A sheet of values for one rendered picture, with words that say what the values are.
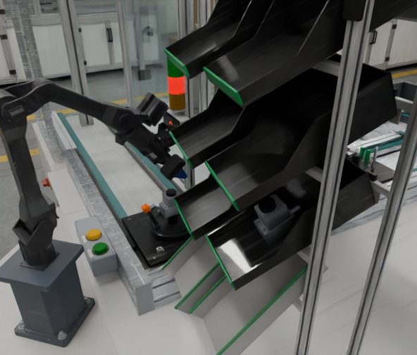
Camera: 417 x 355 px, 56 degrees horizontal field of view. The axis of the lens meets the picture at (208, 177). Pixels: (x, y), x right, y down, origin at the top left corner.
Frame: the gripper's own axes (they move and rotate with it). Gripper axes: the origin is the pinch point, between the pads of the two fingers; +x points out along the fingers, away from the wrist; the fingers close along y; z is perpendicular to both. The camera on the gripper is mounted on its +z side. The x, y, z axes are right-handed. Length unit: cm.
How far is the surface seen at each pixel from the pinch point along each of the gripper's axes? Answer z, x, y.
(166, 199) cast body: -8.4, 5.2, -1.3
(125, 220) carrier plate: -22.5, 7.8, 9.8
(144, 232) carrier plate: -20.4, 9.4, 1.4
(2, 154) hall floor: -110, 63, 304
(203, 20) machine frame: 55, 15, 77
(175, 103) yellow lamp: 14.0, -2.5, 16.8
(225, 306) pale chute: -13.8, 6.3, -38.6
